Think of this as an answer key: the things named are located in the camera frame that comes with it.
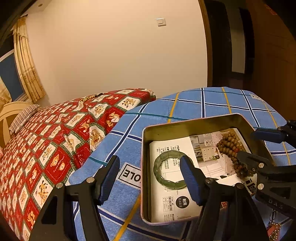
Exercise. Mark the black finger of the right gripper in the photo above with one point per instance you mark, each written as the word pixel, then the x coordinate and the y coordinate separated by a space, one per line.
pixel 284 133
pixel 253 162

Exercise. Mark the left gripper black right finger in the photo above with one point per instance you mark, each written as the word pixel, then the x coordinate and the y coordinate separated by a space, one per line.
pixel 227 208

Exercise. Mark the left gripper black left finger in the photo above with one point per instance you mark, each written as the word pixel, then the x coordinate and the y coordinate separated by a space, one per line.
pixel 56 218

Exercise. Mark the brown wooden bead mala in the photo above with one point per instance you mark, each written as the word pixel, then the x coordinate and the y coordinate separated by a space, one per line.
pixel 228 147

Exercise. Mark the green jade bangle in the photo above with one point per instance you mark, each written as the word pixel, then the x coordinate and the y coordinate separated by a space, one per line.
pixel 167 171

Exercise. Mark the printed paper leaflet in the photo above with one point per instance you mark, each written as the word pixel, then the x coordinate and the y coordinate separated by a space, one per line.
pixel 175 205

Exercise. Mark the red patterned bed quilt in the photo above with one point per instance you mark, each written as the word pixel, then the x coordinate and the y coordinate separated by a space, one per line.
pixel 52 144

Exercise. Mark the dark wooden door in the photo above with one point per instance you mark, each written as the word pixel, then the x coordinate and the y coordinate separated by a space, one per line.
pixel 251 45

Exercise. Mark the pink metal tin box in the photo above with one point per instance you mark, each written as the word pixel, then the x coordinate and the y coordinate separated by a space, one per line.
pixel 168 131

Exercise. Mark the striped pillow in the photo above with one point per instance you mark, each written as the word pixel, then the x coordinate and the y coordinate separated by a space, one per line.
pixel 23 117

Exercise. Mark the cream wooden headboard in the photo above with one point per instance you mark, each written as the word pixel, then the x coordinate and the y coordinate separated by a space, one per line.
pixel 8 114

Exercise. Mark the small beads on bed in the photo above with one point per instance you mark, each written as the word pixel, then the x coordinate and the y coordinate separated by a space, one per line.
pixel 86 98

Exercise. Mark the beige floral curtain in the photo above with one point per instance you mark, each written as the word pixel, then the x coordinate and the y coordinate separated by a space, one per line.
pixel 31 83

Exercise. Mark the window with blue blind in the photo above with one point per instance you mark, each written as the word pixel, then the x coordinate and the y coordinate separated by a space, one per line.
pixel 10 77

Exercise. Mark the white wall switch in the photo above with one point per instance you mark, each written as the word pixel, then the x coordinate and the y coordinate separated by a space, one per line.
pixel 161 22

